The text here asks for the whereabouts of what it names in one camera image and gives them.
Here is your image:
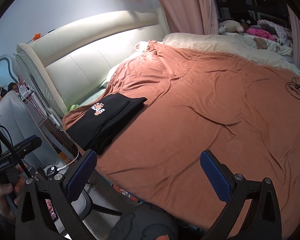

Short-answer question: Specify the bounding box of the cream white duvet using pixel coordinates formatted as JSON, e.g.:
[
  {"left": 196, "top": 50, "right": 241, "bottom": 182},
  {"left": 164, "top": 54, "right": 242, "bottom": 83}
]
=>
[{"left": 135, "top": 32, "right": 300, "bottom": 81}]

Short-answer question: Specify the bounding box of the cream leather headboard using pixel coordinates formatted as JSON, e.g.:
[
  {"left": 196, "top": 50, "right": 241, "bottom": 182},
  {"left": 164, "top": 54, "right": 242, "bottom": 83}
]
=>
[{"left": 15, "top": 7, "right": 170, "bottom": 119}]

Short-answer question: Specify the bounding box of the pink curtain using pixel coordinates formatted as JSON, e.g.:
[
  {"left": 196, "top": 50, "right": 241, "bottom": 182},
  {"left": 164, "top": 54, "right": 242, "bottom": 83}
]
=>
[{"left": 159, "top": 0, "right": 218, "bottom": 35}]

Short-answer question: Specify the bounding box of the pink cloth pile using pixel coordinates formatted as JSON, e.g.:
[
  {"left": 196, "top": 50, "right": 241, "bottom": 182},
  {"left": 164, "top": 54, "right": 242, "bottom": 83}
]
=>
[{"left": 247, "top": 28, "right": 276, "bottom": 41}]

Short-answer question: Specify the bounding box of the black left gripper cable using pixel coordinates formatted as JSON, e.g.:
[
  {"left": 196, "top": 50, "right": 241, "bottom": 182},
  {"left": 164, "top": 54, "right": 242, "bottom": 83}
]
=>
[{"left": 0, "top": 123, "right": 32, "bottom": 181}]

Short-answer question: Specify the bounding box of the bear print pillow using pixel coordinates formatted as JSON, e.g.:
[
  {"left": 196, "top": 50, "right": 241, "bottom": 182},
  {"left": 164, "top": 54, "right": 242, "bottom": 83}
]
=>
[{"left": 224, "top": 32, "right": 293, "bottom": 57}]

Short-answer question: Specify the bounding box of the person's left hand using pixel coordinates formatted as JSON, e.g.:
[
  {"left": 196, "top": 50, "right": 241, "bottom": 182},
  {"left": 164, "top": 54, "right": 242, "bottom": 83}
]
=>
[{"left": 0, "top": 165, "right": 25, "bottom": 224}]

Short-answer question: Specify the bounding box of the grey plush toy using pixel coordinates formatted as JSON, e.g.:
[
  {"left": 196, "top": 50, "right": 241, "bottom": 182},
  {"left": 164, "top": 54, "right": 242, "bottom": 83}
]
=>
[{"left": 218, "top": 20, "right": 244, "bottom": 35}]

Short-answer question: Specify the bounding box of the black bear print t-shirt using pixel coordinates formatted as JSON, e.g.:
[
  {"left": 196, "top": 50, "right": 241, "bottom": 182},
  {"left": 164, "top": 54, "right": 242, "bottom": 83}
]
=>
[{"left": 66, "top": 93, "right": 147, "bottom": 155}]

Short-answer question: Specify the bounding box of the black coiled cable bundle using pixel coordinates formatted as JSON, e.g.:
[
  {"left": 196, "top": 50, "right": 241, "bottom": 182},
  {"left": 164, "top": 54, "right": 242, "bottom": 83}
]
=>
[{"left": 285, "top": 76, "right": 300, "bottom": 102}]

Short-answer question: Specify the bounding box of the orange bed blanket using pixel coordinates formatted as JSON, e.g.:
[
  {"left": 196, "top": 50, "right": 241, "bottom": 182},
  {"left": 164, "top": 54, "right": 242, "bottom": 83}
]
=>
[{"left": 61, "top": 40, "right": 300, "bottom": 239}]

